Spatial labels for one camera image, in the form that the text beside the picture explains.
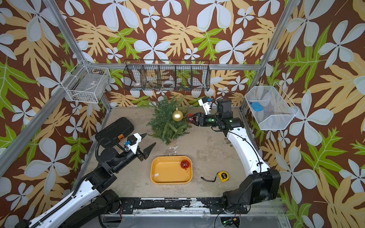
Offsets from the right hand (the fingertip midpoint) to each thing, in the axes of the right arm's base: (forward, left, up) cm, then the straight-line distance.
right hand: (190, 119), depth 73 cm
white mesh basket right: (+8, -50, -1) cm, 51 cm away
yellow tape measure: (-20, -20, -29) cm, 40 cm away
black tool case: (+10, +50, -25) cm, 57 cm away
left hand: (-10, +20, -1) cm, 22 cm away
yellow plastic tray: (-16, +13, -30) cm, 37 cm away
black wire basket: (+40, +15, +1) cm, 43 cm away
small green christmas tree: (0, +14, -5) cm, 15 cm away
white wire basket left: (+24, +62, +5) cm, 67 cm away
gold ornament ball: (0, +7, +3) cm, 7 cm away
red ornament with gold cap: (-14, +3, -26) cm, 29 cm away
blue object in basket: (+14, -42, -6) cm, 45 cm away
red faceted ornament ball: (0, 0, +3) cm, 3 cm away
